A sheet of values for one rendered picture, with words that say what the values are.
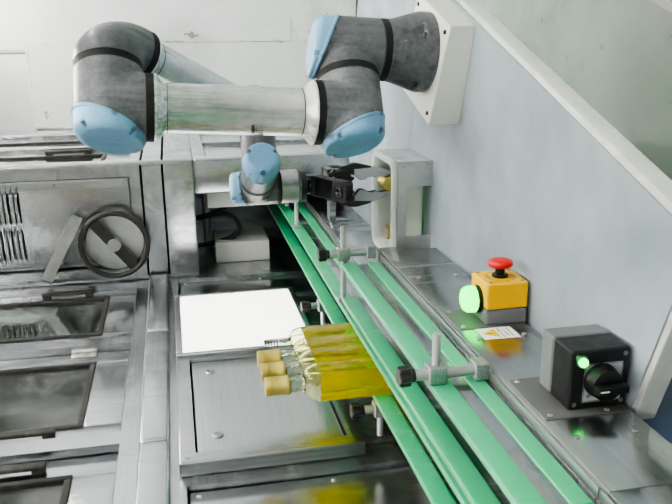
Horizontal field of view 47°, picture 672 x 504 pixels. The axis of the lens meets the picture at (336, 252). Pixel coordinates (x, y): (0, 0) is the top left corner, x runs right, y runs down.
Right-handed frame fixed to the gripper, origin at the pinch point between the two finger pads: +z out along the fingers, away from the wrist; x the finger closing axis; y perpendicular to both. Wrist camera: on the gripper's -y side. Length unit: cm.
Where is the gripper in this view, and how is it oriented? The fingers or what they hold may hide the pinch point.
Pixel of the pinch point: (387, 183)
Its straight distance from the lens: 175.7
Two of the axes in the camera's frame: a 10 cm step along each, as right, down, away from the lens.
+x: 0.1, 9.6, 2.6
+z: 9.7, -0.7, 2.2
